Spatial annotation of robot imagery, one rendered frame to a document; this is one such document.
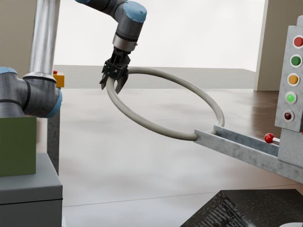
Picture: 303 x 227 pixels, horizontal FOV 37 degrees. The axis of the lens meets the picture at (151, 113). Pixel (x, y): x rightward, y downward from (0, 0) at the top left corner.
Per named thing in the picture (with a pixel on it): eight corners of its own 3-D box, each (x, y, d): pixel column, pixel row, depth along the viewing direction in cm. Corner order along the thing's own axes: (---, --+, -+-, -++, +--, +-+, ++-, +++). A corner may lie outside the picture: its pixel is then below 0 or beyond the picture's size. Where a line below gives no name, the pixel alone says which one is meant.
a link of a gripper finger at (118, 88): (110, 99, 177) (112, 78, 173) (116, 94, 182) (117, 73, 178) (117, 101, 176) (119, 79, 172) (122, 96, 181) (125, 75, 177)
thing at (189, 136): (245, 132, 179) (249, 126, 178) (159, 152, 146) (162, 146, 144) (168, 69, 206) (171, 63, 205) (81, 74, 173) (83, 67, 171)
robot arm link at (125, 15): (140, 0, 168) (153, 12, 162) (130, 30, 174) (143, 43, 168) (119, -3, 163) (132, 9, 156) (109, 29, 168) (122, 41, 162)
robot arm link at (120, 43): (120, 29, 172) (142, 38, 171) (117, 40, 175) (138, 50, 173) (111, 34, 165) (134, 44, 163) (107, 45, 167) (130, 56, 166)
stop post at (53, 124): (64, 217, 328) (68, 70, 302) (66, 230, 309) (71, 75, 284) (36, 219, 322) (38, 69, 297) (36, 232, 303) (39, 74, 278)
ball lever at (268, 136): (289, 147, 133) (291, 137, 132) (283, 149, 131) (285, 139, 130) (267, 141, 138) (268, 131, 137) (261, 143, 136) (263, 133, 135)
